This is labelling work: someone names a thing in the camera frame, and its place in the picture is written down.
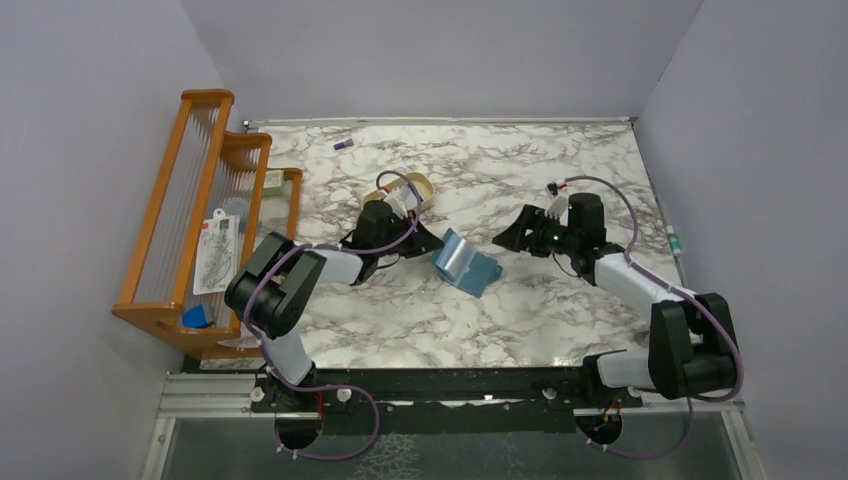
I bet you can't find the green white box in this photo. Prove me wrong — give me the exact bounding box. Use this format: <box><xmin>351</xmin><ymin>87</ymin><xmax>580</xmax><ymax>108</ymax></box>
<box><xmin>262</xmin><ymin>170</ymin><xmax>288</xmax><ymax>196</ymax></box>

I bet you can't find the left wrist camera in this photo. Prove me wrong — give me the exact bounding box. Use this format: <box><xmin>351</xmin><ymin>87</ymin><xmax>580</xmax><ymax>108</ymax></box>
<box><xmin>383</xmin><ymin>185</ymin><xmax>420</xmax><ymax>218</ymax></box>

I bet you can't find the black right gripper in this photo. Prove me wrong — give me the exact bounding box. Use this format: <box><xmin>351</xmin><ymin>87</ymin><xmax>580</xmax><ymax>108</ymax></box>
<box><xmin>493</xmin><ymin>204</ymin><xmax>580</xmax><ymax>258</ymax></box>

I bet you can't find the teal card holder wallet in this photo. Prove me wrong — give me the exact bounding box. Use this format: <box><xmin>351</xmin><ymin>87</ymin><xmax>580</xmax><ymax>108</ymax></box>
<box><xmin>430</xmin><ymin>229</ymin><xmax>503</xmax><ymax>298</ymax></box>

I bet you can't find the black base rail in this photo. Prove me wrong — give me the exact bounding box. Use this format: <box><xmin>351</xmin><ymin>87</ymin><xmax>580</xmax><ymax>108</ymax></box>
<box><xmin>250</xmin><ymin>366</ymin><xmax>642</xmax><ymax>436</ymax></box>

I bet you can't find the blue object in rack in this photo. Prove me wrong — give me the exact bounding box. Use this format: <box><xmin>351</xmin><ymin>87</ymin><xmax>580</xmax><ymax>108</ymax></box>
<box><xmin>181</xmin><ymin>304</ymin><xmax>214</xmax><ymax>329</ymax></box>

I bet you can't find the small purple marker cap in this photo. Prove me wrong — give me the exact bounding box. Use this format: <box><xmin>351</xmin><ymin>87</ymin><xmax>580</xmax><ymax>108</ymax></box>
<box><xmin>333</xmin><ymin>139</ymin><xmax>354</xmax><ymax>150</ymax></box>

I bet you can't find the yellow oval tray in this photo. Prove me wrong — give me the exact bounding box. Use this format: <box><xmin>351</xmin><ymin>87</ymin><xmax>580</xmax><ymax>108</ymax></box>
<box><xmin>360</xmin><ymin>172</ymin><xmax>436</xmax><ymax>211</ymax></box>

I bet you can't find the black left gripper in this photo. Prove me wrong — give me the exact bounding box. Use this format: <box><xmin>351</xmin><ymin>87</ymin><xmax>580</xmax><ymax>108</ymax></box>
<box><xmin>375</xmin><ymin>210</ymin><xmax>445</xmax><ymax>259</ymax></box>

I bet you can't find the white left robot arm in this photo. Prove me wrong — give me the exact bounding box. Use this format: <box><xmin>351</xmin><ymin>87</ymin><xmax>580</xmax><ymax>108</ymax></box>
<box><xmin>224</xmin><ymin>200</ymin><xmax>444</xmax><ymax>411</ymax></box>

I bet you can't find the green white marker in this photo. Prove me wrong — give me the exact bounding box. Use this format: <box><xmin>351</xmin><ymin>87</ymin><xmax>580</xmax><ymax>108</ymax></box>
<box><xmin>665</xmin><ymin>225</ymin><xmax>681</xmax><ymax>256</ymax></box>

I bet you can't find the white packaged item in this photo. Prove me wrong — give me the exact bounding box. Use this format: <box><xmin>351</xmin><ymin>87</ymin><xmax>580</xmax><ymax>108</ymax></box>
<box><xmin>192</xmin><ymin>208</ymin><xmax>240</xmax><ymax>296</ymax></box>

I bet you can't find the orange wooden rack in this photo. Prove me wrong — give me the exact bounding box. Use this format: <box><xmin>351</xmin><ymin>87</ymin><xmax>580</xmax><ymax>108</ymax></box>
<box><xmin>112</xmin><ymin>89</ymin><xmax>303</xmax><ymax>360</ymax></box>

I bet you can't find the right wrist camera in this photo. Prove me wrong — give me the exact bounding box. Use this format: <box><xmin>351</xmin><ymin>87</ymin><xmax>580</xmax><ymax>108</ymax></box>
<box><xmin>545</xmin><ymin>182</ymin><xmax>569</xmax><ymax>220</ymax></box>

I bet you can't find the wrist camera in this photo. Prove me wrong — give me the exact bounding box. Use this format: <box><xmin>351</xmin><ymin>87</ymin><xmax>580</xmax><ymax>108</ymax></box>
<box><xmin>545</xmin><ymin>182</ymin><xmax>569</xmax><ymax>220</ymax></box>
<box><xmin>383</xmin><ymin>185</ymin><xmax>420</xmax><ymax>218</ymax></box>

